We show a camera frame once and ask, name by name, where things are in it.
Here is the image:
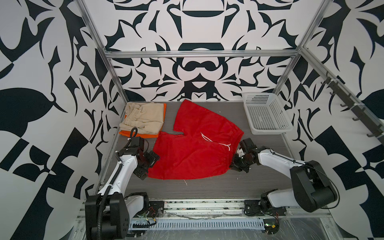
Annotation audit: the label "orange shorts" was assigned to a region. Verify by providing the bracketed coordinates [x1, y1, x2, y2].
[118, 102, 168, 139]

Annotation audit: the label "red shorts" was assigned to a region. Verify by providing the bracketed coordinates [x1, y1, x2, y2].
[148, 100, 244, 180]

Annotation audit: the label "beige shorts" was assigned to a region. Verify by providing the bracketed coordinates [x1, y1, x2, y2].
[119, 101, 165, 135]

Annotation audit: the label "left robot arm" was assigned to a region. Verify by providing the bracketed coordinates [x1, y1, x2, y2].
[85, 137, 160, 240]

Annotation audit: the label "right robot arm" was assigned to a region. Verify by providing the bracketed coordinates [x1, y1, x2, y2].
[230, 138, 340, 213]

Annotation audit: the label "white laundry basket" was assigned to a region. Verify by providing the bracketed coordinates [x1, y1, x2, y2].
[242, 93, 293, 135]

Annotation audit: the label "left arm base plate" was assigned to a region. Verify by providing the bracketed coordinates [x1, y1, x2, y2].
[135, 201, 165, 218]

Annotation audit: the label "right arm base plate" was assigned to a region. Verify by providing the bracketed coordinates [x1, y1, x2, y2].
[244, 198, 287, 216]

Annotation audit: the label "black corrugated cable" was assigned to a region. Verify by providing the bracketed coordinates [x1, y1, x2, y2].
[95, 185, 157, 240]

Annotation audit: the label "white slotted cable duct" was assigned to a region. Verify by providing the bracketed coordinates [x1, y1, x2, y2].
[130, 219, 265, 231]

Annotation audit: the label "wall hook rail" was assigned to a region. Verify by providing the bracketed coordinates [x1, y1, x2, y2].
[322, 71, 384, 145]

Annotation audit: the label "aluminium frame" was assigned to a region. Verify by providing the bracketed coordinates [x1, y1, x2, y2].
[73, 0, 384, 240]

